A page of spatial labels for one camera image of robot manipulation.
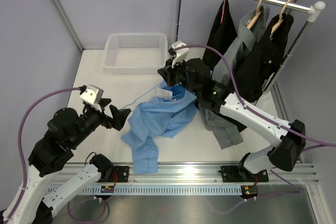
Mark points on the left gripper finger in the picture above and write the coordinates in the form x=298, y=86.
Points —
x=119, y=117
x=104, y=102

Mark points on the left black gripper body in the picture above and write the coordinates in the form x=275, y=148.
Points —
x=94, y=117

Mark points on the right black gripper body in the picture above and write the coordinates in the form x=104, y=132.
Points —
x=176, y=75

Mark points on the light blue shirt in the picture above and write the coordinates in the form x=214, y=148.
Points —
x=168, y=112

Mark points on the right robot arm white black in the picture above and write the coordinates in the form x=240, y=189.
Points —
x=285, y=138

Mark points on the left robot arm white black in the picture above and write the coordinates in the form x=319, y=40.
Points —
x=66, y=131

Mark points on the black shirt on pink hanger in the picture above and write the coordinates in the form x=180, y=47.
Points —
x=221, y=37

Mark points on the black shirt on wooden hanger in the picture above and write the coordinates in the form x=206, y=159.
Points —
x=263, y=60

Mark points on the grey shirt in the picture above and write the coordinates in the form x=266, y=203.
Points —
x=225, y=131

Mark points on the wooden hanger with grey shirt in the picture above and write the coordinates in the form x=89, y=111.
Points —
x=251, y=23

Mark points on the wooden hanger with black shirt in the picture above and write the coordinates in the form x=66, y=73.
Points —
x=280, y=20

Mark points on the white plastic basket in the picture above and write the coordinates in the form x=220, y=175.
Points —
x=135, y=53

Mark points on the metal clothes rack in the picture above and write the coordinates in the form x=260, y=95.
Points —
x=313, y=12

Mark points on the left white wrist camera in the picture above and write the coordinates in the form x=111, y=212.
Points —
x=92, y=96

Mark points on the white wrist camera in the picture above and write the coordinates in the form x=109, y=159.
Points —
x=179, y=52
x=92, y=96

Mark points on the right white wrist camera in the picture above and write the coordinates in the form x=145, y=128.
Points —
x=179, y=52

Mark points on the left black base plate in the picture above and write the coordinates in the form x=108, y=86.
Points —
x=118, y=174

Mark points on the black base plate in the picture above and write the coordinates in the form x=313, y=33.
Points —
x=231, y=173
x=118, y=174

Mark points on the pink wire hanger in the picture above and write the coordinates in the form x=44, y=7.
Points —
x=223, y=11

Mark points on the white slotted cable duct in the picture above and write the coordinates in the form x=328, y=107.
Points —
x=134, y=190

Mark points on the aluminium mounting rail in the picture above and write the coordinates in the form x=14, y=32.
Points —
x=208, y=173

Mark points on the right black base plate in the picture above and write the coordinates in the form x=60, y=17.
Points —
x=231, y=173

